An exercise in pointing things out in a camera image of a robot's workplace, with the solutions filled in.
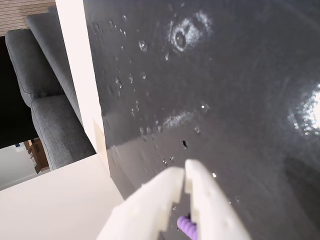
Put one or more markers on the brown cardboard box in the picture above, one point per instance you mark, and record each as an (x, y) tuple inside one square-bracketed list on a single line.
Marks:
[(38, 155)]

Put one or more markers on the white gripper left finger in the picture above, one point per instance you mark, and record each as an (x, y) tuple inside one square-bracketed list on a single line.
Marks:
[(147, 205)]

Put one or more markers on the grey fabric chair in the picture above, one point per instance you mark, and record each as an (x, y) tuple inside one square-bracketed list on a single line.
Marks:
[(50, 120), (52, 45)]

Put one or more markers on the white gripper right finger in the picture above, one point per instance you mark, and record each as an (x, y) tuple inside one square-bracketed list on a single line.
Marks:
[(212, 207)]

